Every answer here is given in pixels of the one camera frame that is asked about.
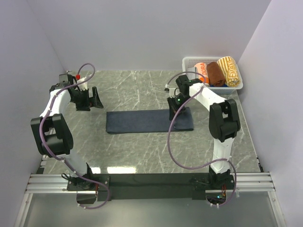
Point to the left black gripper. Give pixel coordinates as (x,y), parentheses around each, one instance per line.
(85,106)

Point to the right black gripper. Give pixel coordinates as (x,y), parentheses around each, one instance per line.
(173,109)

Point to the dark blue towel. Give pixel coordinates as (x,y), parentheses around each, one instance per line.
(147,121)

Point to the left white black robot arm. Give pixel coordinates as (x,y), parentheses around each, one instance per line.
(51,132)

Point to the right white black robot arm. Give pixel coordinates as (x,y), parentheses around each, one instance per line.
(224,121)

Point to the grey folded towel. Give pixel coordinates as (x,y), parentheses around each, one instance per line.
(191,73)

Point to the white plastic basket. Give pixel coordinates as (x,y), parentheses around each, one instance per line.
(189,62)

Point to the orange white rolled towel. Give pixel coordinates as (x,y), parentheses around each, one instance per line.
(203,75)

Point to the brown rolled towel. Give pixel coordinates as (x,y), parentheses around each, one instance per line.
(215,74)

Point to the blue towel in basket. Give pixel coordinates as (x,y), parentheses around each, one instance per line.
(222,86)

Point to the yellow striped rolled towel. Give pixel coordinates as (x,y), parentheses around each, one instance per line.
(230,72)

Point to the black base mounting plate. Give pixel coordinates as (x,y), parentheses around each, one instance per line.
(107,187)

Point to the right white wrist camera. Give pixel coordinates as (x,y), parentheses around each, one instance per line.
(172,91)

